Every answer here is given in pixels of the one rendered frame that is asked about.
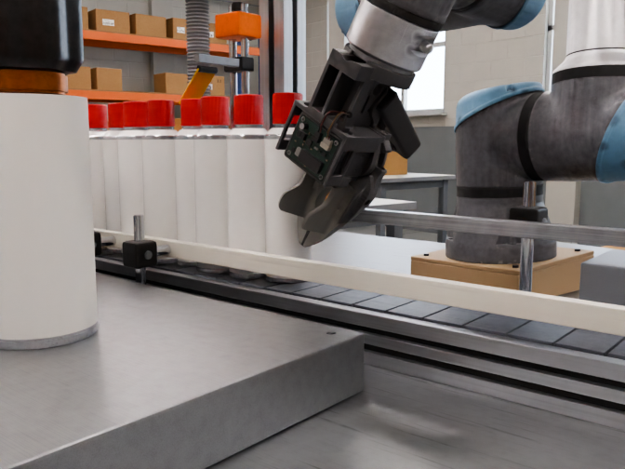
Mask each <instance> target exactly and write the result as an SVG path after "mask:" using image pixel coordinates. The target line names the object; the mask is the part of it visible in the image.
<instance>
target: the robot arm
mask: <svg viewBox="0 0 625 469"><path fill-rule="evenodd" d="M545 2H546V0H336V3H335V13H336V19H337V22H338V25H339V27H340V29H341V32H342V33H343V34H344V35H345V37H346V38H347V39H348V41H349V43H346V45H345V47H344V49H337V48H332V51H331V53H330V55H329V58H328V60H327V62H326V66H325V69H324V70H323V72H322V75H321V77H320V79H319V82H318V84H317V86H316V89H315V91H314V93H313V95H312V99H311V100H295V101H294V103H293V106H292V108H291V111H290V113H289V116H288V118H287V120H286V123H285V126H284V128H283V131H282V133H281V136H280V138H279V140H278V142H277V144H276V147H275V149H276V150H285V153H284V155H285V157H287V158H288V159H289V160H291V161H292V162H293V163H294V164H296V165H297V166H298V167H299V168H301V169H302V170H304V173H303V175H302V178H301V180H300V182H299V183H298V184H297V185H296V186H294V187H292V188H291V189H289V190H287V191H285V192H284V193H283V194H282V195H281V197H280V199H279V202H278V207H279V208H280V210H282V211H284V212H287V213H290V214H294V215H297V216H298V236H299V243H300V244H301V245H303V246H304V247H305V248H306V247H310V246H312V245H315V244H318V243H320V242H322V241H324V240H325V239H327V238H328V237H330V236H331V235H332V234H334V233H335V232H336V231H337V230H339V229H340V228H341V227H342V226H344V225H345V224H346V223H348V222H350V221H351V220H352V219H354V218H355V217H356V216H357V215H358V214H360V213H361V212H362V211H363V210H364V209H365V208H367V207H368V206H369V205H370V204H371V202H372V201H373V200H374V198H375V197H376V195H377V193H378V191H379V187H380V184H381V181H382V178H383V177H384V175H385V174H386V173H387V169H386V168H384V165H385V162H386V158H387V154H388V153H390V152H391V151H394V152H397V153H398V154H399V155H401V156H402V157H403V158H405V159H407V158H409V157H410V156H411V155H412V154H413V153H414V152H416V151H417V149H418V148H419V147H420V141H419V137H418V135H417V133H416V131H415V129H414V128H413V126H412V123H411V121H410V119H409V117H408V115H407V113H406V110H405V107H404V105H403V103H402V102H401V100H400V98H399V96H398V94H397V92H396V91H395V90H393V89H392V88H391V87H395V88H399V89H405V90H407V89H410V87H411V85H412V83H413V81H414V79H415V77H416V74H415V73H416V72H418V71H420V70H421V68H422V66H423V64H424V62H425V60H426V59H427V57H428V55H429V54H431V53H432V51H433V43H434V41H435V39H436V37H437V35H438V34H439V33H440V32H446V31H451V30H457V29H461V28H466V27H472V26H476V25H486V26H487V27H489V28H491V29H495V30H500V29H502V30H516V29H519V28H522V27H524V26H526V25H527V24H528V23H529V22H530V21H532V20H533V19H534V18H535V17H536V16H537V15H538V13H539V12H540V11H541V10H542V8H543V6H544V4H545ZM294 115H299V120H298V122H297V124H296V126H295V128H294V131H293V133H292V136H291V138H290V139H285V136H286V133H287V131H288V128H289V126H290V123H291V121H292V119H293V116H294ZM454 131H455V133H456V161H457V204H456V208H455V211H454V214H453V215H454V216H466V217H478V218H490V219H502V220H508V219H509V218H510V209H511V208H512V207H517V206H522V205H523V192H524V182H525V181H535V182H536V183H537V190H536V206H538V207H545V205H544V201H543V182H544V181H599V182H602V183H611V182H613V181H625V0H569V8H568V24H567V41H566V58H565V61H564V62H563V63H561V64H560V65H559V66H558V67H557V68H556V69H555V70H554V71H553V72H552V90H551V91H545V89H544V88H543V85H542V84H541V83H540V82H519V83H512V84H509V85H501V86H496V87H488V88H484V89H481V90H477V91H474V92H472V93H469V94H467V95H465V96H464V97H462V98H461V99H460V100H459V102H458V104H457V108H456V125H455V126H454ZM329 192H330V193H329ZM328 193H329V195H328V197H327V199H326V196H327V194H328ZM325 199H326V201H325ZM445 255H446V256H447V257H448V258H449V259H451V260H455V261H464V262H471V263H482V264H518V263H520V256H521V238H519V237H511V236H504V235H493V234H475V233H465V232H455V231H448V234H447V237H446V240H445Z"/></svg>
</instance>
